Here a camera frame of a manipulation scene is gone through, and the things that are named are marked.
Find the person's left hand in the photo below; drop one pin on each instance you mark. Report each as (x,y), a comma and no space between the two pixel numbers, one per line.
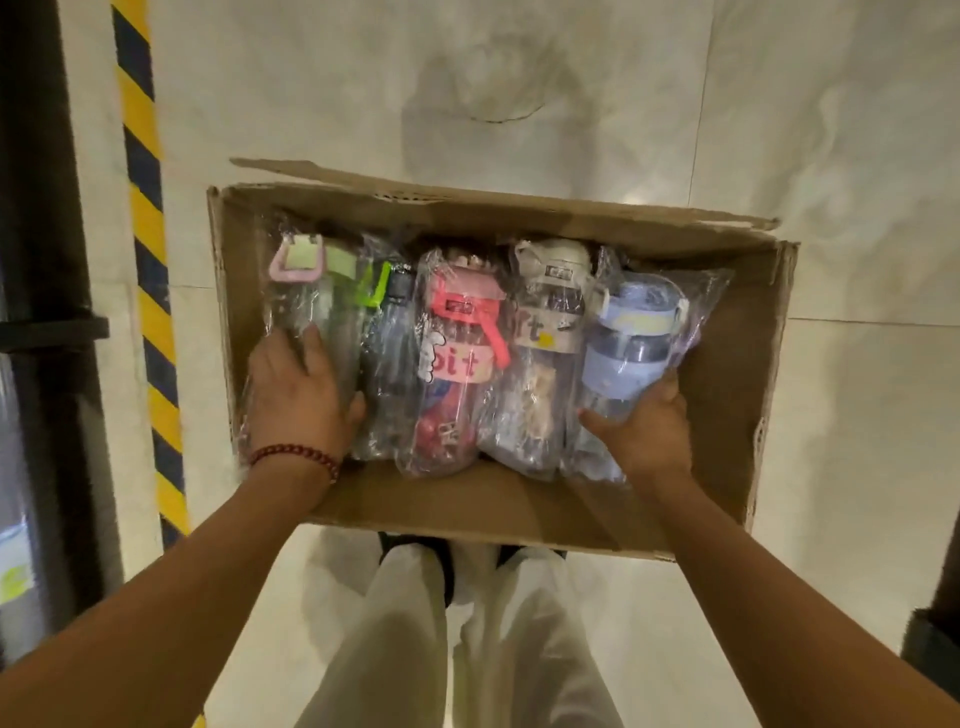
(300,405)

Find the brown cardboard box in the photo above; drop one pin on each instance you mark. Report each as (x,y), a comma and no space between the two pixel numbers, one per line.
(465,502)

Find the person's left forearm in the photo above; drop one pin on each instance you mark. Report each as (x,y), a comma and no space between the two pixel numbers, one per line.
(150,622)

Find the person's light grey trousers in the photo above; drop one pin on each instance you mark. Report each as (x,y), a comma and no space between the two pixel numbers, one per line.
(397,652)

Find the black wooden display stand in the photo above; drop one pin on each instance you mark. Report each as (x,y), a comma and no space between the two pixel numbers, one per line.
(934,637)

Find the black metal store shelving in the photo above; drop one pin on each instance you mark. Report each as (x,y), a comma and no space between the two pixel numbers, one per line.
(45,225)

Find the blue bottle cream lid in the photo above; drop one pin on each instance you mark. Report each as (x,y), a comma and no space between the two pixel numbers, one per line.
(630,337)

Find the person's black left shoe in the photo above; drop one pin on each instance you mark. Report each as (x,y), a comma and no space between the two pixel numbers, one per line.
(435,547)

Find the person's right forearm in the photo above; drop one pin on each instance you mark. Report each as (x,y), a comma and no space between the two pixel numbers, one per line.
(787,622)

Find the green lid bottle pink handle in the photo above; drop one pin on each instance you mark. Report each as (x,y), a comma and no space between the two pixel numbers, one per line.
(322,285)

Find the person's right hand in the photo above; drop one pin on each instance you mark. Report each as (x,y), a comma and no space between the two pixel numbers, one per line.
(652,450)

